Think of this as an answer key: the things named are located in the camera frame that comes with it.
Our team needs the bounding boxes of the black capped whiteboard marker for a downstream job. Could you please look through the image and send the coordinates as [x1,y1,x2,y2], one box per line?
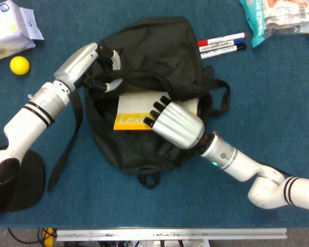
[200,43,248,60]

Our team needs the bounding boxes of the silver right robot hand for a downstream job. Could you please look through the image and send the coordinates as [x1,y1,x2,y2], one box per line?
[142,95,205,150]

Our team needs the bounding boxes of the blue felt table cover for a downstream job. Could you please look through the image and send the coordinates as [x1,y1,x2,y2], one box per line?
[0,0,309,229]

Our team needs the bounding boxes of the black fabric backpack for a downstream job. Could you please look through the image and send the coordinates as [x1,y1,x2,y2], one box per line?
[46,15,232,192]

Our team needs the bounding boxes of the black round pad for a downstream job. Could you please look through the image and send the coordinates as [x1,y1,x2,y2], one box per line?
[0,150,46,221]

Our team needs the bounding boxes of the yellow lemon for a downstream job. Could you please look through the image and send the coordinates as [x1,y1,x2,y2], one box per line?
[9,56,31,76]

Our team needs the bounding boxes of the black cable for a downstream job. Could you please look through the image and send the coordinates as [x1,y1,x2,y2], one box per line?
[6,227,43,244]

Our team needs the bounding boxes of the aluminium rail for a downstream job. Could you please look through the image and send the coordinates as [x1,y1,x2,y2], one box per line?
[56,228,287,242]

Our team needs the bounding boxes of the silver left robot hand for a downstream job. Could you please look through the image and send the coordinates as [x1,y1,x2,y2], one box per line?
[53,42,124,93]

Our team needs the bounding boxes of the white paper flour bag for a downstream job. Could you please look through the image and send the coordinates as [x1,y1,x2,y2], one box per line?
[0,0,45,65]

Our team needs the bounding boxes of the blue capped whiteboard marker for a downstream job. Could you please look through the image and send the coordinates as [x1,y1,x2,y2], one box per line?
[198,38,246,54]

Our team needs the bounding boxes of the yellow and white book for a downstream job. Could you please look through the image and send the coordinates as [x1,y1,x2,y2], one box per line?
[113,91,198,132]

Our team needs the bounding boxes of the teal snack package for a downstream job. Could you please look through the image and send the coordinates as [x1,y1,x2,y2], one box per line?
[238,0,309,49]

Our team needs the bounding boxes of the red capped whiteboard marker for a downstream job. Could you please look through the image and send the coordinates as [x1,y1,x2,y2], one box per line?
[197,32,247,47]

